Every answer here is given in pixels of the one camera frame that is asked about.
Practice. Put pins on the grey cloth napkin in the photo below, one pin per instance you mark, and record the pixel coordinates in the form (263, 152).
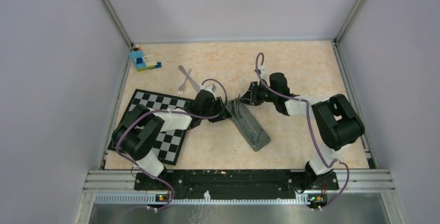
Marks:
(247, 125)

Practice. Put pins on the silver table knife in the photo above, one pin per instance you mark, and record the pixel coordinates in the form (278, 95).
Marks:
(195, 85)

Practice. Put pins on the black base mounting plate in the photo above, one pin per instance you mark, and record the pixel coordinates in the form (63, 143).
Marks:
(236, 184)

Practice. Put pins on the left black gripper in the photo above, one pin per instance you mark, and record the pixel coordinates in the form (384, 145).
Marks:
(223, 114)

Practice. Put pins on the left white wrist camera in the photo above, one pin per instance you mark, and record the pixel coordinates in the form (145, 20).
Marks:
(211, 88)

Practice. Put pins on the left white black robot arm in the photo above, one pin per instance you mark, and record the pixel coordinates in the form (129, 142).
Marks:
(136, 133)

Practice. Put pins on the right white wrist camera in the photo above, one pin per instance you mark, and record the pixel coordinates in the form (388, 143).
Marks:
(263, 74)

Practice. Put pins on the silver fork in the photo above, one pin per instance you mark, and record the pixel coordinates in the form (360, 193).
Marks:
(183, 85)

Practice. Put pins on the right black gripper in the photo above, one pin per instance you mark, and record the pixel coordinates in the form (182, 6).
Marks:
(251, 97)

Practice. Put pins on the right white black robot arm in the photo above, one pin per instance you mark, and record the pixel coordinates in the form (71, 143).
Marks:
(333, 123)

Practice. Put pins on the colourful toy brick block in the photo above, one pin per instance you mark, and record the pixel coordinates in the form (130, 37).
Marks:
(141, 61)

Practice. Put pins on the grey slotted cable duct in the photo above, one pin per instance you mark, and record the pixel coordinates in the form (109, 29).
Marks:
(159, 199)

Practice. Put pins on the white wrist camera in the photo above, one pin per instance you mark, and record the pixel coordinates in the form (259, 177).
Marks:
(263, 74)
(211, 88)

